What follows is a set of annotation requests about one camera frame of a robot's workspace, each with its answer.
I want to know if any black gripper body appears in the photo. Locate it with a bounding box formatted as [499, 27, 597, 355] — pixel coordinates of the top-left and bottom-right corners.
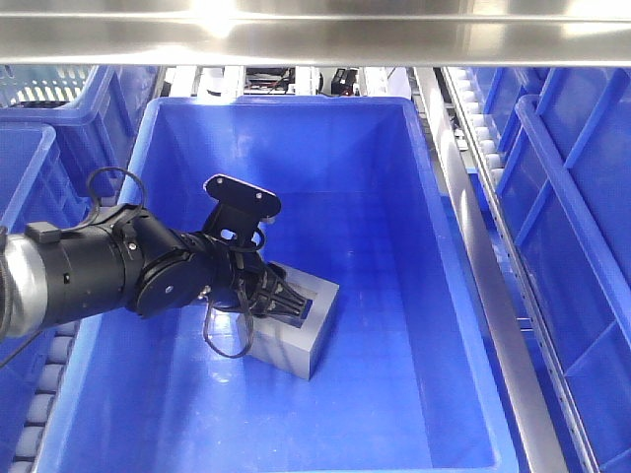
[207, 231, 312, 320]

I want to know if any gray hollow base block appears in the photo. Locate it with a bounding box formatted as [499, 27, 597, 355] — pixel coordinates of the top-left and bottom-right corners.
[247, 264, 339, 379]

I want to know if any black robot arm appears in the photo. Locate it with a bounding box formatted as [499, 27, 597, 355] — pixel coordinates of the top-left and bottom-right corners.
[1, 204, 311, 338]

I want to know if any blue target bin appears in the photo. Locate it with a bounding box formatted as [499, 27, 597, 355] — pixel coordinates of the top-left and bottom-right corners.
[35, 97, 520, 472]

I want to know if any blue bin far left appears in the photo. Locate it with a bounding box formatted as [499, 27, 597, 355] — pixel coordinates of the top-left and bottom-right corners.
[0, 122, 85, 473]

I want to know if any blue bin far right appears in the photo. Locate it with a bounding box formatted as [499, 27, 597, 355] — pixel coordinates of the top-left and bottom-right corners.
[462, 67, 630, 472]

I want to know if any blue basket upper left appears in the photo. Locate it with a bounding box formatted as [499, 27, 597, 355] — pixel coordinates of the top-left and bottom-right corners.
[0, 64, 159, 198]

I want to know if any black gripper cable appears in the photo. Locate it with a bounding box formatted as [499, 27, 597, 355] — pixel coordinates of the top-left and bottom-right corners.
[201, 245, 257, 360]

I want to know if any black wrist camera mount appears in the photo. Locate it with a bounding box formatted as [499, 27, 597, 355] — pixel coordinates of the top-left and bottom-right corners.
[202, 174, 281, 247]

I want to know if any stainless steel rack frame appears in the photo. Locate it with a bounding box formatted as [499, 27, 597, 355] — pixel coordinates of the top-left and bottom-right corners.
[1, 1, 630, 472]

